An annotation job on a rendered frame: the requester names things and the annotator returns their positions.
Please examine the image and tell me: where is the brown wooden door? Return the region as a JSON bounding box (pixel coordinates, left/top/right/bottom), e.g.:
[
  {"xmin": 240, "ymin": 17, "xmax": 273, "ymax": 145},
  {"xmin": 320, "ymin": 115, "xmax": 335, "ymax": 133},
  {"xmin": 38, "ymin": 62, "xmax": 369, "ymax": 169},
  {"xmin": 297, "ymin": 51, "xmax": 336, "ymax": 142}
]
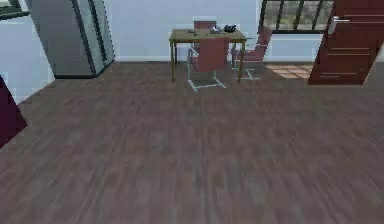
[{"xmin": 307, "ymin": 0, "xmax": 384, "ymax": 86}]

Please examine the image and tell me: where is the yellow wooden table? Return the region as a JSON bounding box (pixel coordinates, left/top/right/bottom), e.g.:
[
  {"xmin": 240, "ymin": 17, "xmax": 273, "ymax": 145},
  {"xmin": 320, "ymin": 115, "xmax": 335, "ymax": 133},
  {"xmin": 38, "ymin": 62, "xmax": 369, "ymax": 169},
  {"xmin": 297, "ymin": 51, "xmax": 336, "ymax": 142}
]
[{"xmin": 168, "ymin": 28, "xmax": 248, "ymax": 84}]

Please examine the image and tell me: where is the red metal-frame chair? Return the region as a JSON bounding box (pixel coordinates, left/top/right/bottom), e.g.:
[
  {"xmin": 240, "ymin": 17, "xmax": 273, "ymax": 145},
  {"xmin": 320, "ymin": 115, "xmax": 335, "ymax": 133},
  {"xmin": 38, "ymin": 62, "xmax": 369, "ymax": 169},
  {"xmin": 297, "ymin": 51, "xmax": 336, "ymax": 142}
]
[
  {"xmin": 231, "ymin": 26, "xmax": 273, "ymax": 81},
  {"xmin": 186, "ymin": 37, "xmax": 231, "ymax": 93},
  {"xmin": 193, "ymin": 20, "xmax": 218, "ymax": 31}
]

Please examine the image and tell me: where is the black-framed window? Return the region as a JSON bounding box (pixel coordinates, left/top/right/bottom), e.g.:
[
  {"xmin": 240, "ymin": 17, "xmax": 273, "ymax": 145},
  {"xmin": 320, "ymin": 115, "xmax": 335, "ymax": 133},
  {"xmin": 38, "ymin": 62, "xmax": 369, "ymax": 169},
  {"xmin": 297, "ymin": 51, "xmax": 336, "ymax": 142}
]
[
  {"xmin": 257, "ymin": 0, "xmax": 336, "ymax": 35},
  {"xmin": 0, "ymin": 0, "xmax": 31, "ymax": 22}
]

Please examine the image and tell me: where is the grey glass-front cabinet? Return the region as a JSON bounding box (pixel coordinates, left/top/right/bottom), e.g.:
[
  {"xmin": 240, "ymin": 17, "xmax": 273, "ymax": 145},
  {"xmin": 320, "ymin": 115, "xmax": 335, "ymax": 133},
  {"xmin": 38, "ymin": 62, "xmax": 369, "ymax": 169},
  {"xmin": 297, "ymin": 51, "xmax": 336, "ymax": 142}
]
[{"xmin": 24, "ymin": 0, "xmax": 116, "ymax": 80}]

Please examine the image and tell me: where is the silver door handle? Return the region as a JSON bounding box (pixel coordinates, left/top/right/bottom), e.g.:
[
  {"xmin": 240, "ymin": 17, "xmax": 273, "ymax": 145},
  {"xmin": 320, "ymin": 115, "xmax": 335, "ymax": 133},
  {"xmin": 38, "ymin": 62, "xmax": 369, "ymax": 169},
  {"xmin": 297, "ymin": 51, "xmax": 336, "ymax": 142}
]
[{"xmin": 327, "ymin": 15, "xmax": 351, "ymax": 36}]

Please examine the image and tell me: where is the dark maroon furniture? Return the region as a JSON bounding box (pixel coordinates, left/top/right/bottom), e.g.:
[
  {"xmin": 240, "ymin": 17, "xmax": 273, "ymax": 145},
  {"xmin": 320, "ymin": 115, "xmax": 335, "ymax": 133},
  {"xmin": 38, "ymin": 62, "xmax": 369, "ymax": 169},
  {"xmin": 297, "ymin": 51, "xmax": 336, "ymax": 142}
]
[{"xmin": 0, "ymin": 75, "xmax": 28, "ymax": 150}]

